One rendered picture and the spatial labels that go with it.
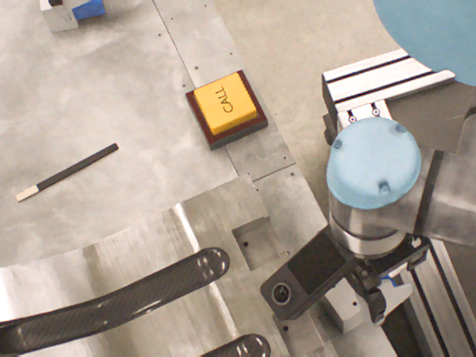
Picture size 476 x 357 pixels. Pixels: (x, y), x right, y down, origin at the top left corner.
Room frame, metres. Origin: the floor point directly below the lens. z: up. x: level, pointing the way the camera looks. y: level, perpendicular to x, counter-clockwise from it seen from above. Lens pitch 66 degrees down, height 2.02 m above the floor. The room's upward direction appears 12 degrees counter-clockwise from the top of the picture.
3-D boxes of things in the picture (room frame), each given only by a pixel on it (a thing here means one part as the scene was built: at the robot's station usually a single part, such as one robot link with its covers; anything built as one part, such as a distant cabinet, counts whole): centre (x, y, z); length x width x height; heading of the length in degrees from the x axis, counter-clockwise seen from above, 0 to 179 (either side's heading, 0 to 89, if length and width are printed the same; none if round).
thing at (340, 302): (0.37, -0.13, 0.83); 0.13 x 0.05 x 0.05; 112
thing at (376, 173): (0.36, -0.12, 1.14); 0.09 x 0.08 x 0.11; 62
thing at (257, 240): (0.42, -0.01, 0.87); 0.05 x 0.05 x 0.04; 13
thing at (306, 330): (0.31, -0.03, 0.87); 0.05 x 0.05 x 0.04; 13
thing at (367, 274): (0.36, -0.12, 0.99); 0.09 x 0.08 x 0.12; 112
